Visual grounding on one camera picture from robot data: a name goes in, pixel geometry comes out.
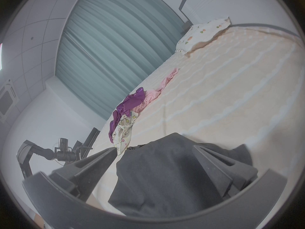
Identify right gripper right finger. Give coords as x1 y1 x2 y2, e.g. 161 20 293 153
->
192 145 259 199

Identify white printed pillow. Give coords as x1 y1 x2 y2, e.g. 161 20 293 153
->
175 17 231 55

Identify black T-shirt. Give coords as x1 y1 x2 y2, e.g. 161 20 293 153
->
108 132 259 218

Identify bed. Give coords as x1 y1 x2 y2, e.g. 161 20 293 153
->
85 0 305 212

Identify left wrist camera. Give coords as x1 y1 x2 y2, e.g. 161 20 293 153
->
58 138 70 151

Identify white printed garment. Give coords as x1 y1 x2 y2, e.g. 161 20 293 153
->
112 111 139 156

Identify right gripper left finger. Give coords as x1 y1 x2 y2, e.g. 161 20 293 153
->
48 148 119 201

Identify blue-green curtain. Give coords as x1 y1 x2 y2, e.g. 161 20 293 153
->
54 0 186 121

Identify purple satin garment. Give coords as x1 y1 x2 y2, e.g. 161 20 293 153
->
108 87 146 144

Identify pink garment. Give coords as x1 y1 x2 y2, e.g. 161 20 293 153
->
133 67 180 113

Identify white ceiling air vent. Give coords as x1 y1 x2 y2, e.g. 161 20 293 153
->
0 78 20 124

